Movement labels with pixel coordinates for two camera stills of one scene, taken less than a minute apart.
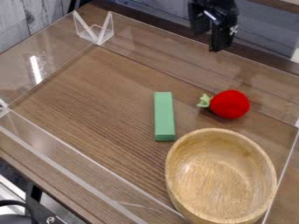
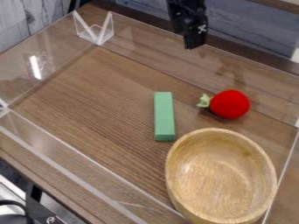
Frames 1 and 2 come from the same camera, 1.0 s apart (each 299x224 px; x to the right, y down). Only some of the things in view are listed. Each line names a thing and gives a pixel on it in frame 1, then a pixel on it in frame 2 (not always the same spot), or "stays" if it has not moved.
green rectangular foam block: x=164 y=131 stays
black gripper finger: x=221 y=32 → x=196 y=29
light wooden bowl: x=220 y=177 stays
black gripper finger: x=200 y=21 → x=177 y=23
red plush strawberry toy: x=228 y=103 stays
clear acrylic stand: x=93 y=32 stays
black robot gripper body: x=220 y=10 → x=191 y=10
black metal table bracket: x=40 y=214 stays
